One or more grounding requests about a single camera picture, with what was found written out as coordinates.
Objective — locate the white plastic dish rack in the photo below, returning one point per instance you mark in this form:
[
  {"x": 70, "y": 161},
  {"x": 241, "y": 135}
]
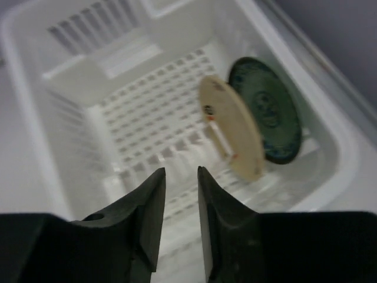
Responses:
[{"x": 109, "y": 93}]

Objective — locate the beige plate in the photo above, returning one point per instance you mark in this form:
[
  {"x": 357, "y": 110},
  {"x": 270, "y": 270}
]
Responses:
[{"x": 232, "y": 128}]

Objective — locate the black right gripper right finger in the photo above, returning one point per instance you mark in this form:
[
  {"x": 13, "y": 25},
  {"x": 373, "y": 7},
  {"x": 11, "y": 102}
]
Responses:
[{"x": 241, "y": 245}]

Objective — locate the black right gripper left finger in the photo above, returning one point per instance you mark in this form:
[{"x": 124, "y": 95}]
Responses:
[{"x": 119, "y": 243}]

